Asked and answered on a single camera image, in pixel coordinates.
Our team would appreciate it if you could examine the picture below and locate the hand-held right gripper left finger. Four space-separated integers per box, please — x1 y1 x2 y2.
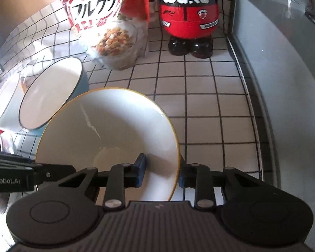
58 154 147 211

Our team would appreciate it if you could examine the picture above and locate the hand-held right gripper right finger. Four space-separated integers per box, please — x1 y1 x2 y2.
179 161 265 211

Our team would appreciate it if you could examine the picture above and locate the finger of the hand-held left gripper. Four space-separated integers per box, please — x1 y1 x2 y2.
31 163 75 187

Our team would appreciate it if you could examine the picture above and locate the white bowl with yellow rim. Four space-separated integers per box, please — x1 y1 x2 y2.
35 87 181 202

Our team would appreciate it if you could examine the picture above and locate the large white bowl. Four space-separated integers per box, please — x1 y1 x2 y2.
0 74 25 134

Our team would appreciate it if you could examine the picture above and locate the blue bowl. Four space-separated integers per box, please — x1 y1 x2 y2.
18 57 90 137

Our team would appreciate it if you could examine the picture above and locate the white checked tablecloth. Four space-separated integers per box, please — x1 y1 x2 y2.
0 0 268 205

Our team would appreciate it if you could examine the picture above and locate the red cereal bag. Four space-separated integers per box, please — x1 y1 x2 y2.
52 0 151 71

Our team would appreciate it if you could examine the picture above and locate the red panda figure bottle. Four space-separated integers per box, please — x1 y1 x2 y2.
147 0 221 59

